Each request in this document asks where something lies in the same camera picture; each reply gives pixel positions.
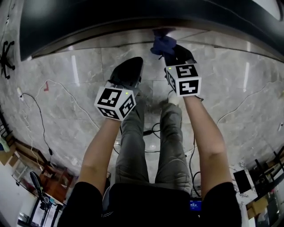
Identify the person's black shirt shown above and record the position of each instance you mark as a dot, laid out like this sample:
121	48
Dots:
144	206

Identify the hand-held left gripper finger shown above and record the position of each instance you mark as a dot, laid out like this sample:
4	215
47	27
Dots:
137	76
121	73

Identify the red tape mark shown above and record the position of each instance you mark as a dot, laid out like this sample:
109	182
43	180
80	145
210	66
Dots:
46	88

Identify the black square panel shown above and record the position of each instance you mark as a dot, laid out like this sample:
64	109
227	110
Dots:
242	181

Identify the person's right forearm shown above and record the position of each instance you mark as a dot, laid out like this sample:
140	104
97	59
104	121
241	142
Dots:
208	144

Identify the person's grey trousers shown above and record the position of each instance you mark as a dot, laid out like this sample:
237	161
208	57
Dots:
170	144

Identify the black metal rack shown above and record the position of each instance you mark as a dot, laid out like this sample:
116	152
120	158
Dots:
268	173

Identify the white marbled board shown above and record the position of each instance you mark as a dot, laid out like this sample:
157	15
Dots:
254	190

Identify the black office chair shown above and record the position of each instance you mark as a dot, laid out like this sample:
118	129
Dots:
6	59

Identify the black device with blue screen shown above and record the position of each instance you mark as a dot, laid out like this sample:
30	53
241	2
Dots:
195	206

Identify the cardboard box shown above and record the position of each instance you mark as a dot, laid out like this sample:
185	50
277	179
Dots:
257	208

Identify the brown wooden furniture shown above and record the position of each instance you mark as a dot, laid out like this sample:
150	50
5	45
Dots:
55	184

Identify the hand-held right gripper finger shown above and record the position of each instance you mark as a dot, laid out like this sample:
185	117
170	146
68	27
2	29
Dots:
170	62
186	56

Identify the person's left forearm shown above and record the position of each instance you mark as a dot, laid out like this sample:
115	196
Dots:
99	150

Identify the black oval-headed stand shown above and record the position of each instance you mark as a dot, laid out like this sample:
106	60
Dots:
36	184

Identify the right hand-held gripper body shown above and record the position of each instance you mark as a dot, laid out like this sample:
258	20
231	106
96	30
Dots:
188	82

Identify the white sink basin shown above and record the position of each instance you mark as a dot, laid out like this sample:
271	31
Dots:
270	7

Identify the black-topped wooden sink cabinet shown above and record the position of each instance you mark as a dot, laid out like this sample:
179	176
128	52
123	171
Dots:
88	15

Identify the blue cloth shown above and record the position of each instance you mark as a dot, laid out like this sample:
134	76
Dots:
164	45

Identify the person's white right shoe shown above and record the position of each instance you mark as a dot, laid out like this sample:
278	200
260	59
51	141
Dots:
174	98

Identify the white power strip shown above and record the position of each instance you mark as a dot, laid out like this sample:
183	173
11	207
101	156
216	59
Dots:
20	94

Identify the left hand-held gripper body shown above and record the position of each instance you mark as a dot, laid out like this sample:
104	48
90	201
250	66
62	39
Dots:
113	102

